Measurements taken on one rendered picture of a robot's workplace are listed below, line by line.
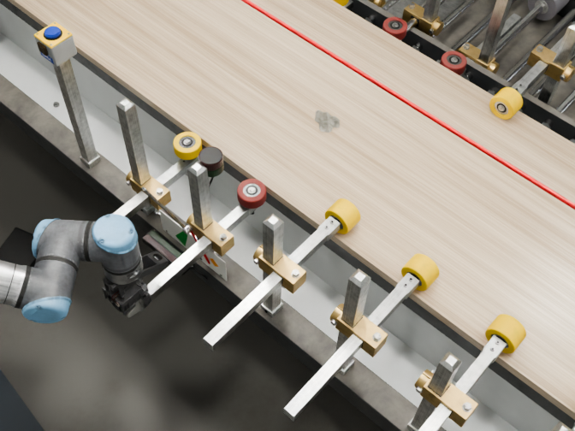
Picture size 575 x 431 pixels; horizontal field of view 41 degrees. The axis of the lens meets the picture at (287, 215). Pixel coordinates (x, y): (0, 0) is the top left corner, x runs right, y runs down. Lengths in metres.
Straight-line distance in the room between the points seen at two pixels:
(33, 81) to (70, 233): 1.21
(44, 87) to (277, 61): 0.87
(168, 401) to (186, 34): 1.25
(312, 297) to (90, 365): 0.99
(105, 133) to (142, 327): 0.75
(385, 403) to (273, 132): 0.81
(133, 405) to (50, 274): 1.20
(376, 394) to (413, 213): 0.49
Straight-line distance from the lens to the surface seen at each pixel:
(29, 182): 3.37
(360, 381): 2.05
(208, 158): 1.89
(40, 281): 1.66
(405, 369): 2.17
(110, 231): 1.69
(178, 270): 2.01
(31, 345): 2.97
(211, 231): 2.05
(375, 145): 2.21
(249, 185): 2.09
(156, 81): 2.37
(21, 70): 2.91
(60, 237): 1.72
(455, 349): 2.05
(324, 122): 2.23
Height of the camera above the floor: 2.58
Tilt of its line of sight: 56 degrees down
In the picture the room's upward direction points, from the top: 2 degrees clockwise
